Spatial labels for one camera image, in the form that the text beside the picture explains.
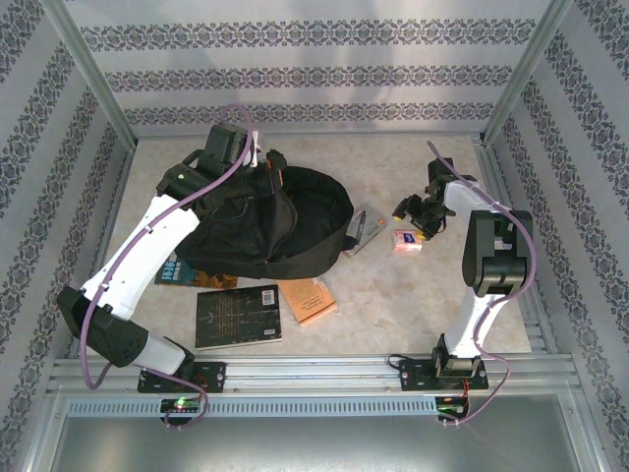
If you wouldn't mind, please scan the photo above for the pink tissue pack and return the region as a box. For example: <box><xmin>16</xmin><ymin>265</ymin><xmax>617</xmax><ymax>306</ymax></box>
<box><xmin>391</xmin><ymin>228</ymin><xmax>425</xmax><ymax>254</ymax></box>

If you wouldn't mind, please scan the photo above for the grey stationery box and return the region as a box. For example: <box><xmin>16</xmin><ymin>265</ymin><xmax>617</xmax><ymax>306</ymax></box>
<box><xmin>341</xmin><ymin>208</ymin><xmax>389</xmax><ymax>260</ymax></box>

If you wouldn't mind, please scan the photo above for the black backpack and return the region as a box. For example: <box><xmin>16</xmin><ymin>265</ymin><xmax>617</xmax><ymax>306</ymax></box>
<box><xmin>166</xmin><ymin>149</ymin><xmax>356</xmax><ymax>281</ymax></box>

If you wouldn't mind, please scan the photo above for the blue landscape cover book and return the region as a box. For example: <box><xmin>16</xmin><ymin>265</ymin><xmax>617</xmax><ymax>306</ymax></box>
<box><xmin>154</xmin><ymin>250</ymin><xmax>241</xmax><ymax>290</ymax></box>

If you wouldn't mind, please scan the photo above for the orange book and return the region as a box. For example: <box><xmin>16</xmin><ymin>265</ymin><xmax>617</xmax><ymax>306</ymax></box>
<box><xmin>277</xmin><ymin>275</ymin><xmax>339</xmax><ymax>327</ymax></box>

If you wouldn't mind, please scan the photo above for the black book with barcode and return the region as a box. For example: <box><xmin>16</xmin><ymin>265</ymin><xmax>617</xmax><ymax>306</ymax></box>
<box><xmin>195</xmin><ymin>283</ymin><xmax>285</xmax><ymax>351</ymax></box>

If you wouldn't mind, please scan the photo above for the grey metal sheet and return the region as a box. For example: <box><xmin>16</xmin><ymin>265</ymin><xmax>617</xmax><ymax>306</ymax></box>
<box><xmin>48</xmin><ymin>416</ymin><xmax>599</xmax><ymax>472</ymax></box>

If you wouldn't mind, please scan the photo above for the aluminium side rail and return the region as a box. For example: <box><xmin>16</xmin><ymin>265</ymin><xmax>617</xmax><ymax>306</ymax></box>
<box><xmin>68</xmin><ymin>142</ymin><xmax>139</xmax><ymax>360</ymax></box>
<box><xmin>474</xmin><ymin>140</ymin><xmax>559</xmax><ymax>355</ymax></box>

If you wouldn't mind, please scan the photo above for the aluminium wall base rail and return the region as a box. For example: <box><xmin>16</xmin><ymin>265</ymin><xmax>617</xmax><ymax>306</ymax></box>
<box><xmin>132</xmin><ymin>128</ymin><xmax>487</xmax><ymax>142</ymax></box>

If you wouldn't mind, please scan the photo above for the aluminium frame post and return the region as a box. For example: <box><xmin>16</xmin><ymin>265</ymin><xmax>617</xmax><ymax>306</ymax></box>
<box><xmin>41</xmin><ymin>0</ymin><xmax>140</xmax><ymax>148</ymax></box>
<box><xmin>481</xmin><ymin>0</ymin><xmax>575</xmax><ymax>147</ymax></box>

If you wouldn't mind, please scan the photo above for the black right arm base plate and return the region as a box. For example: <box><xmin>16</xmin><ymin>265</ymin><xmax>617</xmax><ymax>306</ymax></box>
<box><xmin>398</xmin><ymin>358</ymin><xmax>489</xmax><ymax>393</ymax></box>

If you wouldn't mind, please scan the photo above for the aluminium mounting rail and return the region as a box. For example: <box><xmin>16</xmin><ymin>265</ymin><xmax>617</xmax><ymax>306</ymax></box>
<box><xmin>46</xmin><ymin>357</ymin><xmax>584</xmax><ymax>394</ymax></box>

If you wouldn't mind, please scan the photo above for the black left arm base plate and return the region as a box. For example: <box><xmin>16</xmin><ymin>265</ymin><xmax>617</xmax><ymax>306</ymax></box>
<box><xmin>137</xmin><ymin>362</ymin><xmax>227</xmax><ymax>394</ymax></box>

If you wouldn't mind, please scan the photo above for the slotted grey cable duct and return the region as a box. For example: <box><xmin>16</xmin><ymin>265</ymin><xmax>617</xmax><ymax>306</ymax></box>
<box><xmin>66</xmin><ymin>395</ymin><xmax>439</xmax><ymax>419</ymax></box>

